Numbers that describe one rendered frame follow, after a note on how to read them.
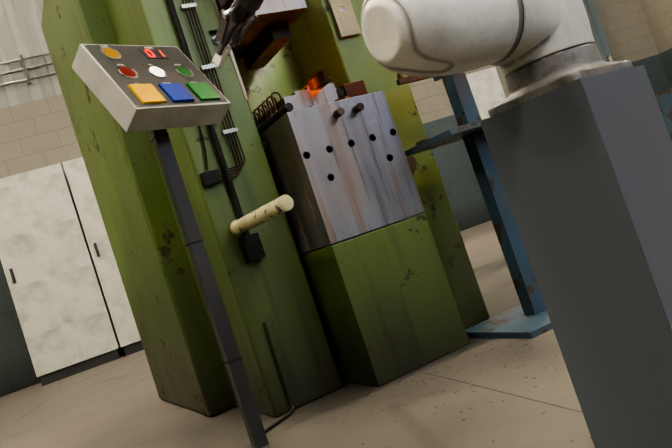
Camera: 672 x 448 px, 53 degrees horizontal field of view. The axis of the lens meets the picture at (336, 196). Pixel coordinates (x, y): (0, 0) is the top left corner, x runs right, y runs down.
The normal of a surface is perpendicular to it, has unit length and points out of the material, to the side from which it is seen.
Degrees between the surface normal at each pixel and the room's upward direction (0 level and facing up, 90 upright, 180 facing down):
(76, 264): 90
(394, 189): 90
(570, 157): 90
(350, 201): 90
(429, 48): 140
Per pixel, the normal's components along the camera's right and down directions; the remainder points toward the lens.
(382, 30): -0.78, 0.34
